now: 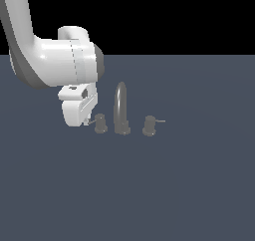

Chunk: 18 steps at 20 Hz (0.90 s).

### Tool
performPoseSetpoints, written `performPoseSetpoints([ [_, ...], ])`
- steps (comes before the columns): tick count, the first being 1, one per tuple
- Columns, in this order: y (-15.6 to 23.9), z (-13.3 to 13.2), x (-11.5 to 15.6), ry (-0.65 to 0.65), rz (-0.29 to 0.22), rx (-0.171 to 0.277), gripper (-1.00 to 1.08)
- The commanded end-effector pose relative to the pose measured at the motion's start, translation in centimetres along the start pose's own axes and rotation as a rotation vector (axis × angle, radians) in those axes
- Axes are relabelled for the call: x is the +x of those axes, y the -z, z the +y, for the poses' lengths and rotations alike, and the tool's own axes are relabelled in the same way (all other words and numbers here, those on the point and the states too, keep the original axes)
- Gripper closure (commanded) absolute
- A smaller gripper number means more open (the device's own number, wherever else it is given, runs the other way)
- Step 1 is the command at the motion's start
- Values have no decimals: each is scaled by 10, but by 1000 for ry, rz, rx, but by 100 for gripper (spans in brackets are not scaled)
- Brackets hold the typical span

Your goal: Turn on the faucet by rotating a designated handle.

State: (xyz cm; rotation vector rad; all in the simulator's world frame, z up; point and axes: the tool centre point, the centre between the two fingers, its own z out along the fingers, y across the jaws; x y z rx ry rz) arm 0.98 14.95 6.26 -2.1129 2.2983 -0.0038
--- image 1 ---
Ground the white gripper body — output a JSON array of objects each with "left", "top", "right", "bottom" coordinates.
[{"left": 57, "top": 82, "right": 99, "bottom": 127}]

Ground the grey arched faucet spout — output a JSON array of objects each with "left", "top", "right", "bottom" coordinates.
[{"left": 114, "top": 81, "right": 131, "bottom": 135}]

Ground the grey faucet handle with lever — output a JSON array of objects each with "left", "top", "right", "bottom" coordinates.
[
  {"left": 88, "top": 113, "right": 109, "bottom": 134},
  {"left": 141, "top": 115, "right": 166, "bottom": 137}
]

